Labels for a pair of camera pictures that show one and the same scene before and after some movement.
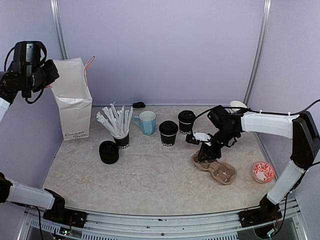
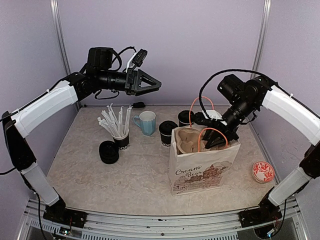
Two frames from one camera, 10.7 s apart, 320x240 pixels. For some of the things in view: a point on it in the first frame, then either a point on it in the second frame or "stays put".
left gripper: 53,73 -> 132,82
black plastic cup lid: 186,116 stays put
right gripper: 214,154 -> 215,134
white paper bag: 71,89 -> 200,171
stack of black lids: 108,152 stays put
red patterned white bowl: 263,172 stays put
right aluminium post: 266,13 stays put
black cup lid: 168,127 stays put
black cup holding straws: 122,141 stays put
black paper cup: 168,140 stays put
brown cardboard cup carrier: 223,172 -> 187,140
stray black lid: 138,104 stays put
